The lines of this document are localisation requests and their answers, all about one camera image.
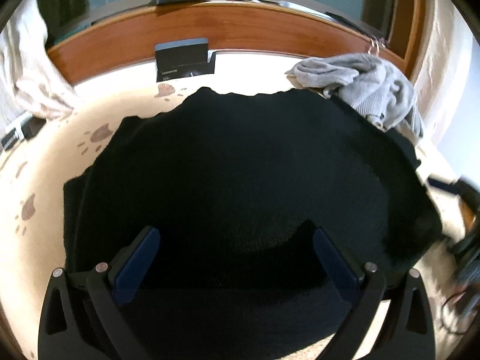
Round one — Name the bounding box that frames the black knit sweater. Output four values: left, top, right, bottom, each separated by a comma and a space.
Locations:
64, 88, 442, 359

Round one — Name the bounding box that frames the right beige curtain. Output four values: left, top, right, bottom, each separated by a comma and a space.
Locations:
412, 0, 473, 137

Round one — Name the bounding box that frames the beige curtain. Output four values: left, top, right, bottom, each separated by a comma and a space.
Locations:
1, 0, 75, 127
412, 0, 473, 137

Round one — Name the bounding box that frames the grey garment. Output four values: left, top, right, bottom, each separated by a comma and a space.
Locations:
286, 53, 424, 139

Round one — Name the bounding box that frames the yellow paw print blanket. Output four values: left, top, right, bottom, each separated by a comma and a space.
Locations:
0, 53, 470, 360

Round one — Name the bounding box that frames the white power strip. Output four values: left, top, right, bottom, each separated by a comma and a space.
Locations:
1, 112, 32, 151

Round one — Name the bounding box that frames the black power adapter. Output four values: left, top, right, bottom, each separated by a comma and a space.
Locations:
21, 116, 47, 141

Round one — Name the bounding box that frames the left beige curtain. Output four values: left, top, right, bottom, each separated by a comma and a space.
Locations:
1, 0, 75, 127

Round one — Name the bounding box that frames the clear plastic tube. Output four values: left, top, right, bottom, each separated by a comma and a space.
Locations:
277, 1, 329, 20

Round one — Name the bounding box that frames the black box on bed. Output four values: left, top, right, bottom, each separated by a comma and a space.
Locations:
154, 37, 216, 82

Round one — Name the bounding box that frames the white red string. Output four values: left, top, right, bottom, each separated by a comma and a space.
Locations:
365, 36, 389, 57

